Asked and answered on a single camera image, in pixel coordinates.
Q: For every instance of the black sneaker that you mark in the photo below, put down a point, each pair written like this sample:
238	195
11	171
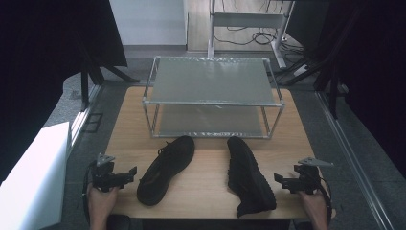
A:
166	172
249	179

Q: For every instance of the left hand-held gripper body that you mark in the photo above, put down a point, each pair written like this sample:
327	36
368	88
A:
103	177

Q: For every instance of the aluminium floor rail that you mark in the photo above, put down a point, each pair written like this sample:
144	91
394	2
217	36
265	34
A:
354	159
83	113

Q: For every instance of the black curtain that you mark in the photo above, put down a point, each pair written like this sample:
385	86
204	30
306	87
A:
373	64
41	57

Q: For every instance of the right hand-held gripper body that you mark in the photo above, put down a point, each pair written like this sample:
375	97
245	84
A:
306	180

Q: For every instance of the white power strip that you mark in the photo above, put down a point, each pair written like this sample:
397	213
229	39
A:
300	70

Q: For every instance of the white box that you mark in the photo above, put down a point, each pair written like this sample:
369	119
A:
35	179

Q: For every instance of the black floor socket cover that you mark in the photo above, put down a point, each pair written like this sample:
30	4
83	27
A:
93	122

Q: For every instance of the black metal stand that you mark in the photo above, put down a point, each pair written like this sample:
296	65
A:
322	70
92	76

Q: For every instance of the two-tier metal shoe rack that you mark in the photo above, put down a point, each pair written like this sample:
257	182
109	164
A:
210	83

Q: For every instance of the person's right hand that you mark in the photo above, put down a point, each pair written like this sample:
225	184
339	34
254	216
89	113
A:
314	204

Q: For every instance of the grey metal desk frame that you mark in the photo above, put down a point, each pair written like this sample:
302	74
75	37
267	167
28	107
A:
245	19

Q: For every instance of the person's dark trousers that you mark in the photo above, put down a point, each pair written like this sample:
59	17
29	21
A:
204	225

